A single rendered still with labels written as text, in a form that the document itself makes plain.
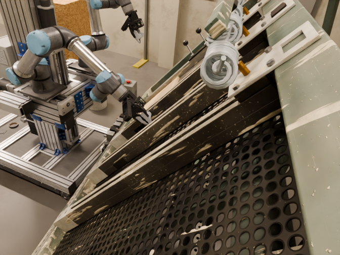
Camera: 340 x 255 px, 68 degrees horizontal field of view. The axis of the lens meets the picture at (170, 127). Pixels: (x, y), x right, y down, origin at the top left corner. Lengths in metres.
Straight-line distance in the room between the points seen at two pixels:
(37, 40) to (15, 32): 0.72
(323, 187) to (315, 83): 0.17
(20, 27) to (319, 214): 2.06
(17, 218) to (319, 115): 2.44
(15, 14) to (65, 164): 1.28
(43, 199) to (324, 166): 2.48
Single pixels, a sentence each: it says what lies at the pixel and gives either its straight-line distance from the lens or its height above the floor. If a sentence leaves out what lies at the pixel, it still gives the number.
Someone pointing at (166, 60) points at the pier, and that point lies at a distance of 4.77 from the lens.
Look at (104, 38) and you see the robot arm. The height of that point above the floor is 1.25.
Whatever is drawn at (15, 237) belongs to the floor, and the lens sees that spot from 2.47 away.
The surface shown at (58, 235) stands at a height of 0.89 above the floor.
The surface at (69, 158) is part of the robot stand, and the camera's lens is 2.60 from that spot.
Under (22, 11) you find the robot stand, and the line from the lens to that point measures 2.06.
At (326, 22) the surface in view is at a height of 1.63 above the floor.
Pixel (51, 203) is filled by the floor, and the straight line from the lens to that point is 2.57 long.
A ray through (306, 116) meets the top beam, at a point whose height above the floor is 1.82.
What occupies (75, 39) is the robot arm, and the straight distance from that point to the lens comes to 1.54.
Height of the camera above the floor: 1.98
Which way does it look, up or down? 37 degrees down
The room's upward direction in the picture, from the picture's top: 6 degrees clockwise
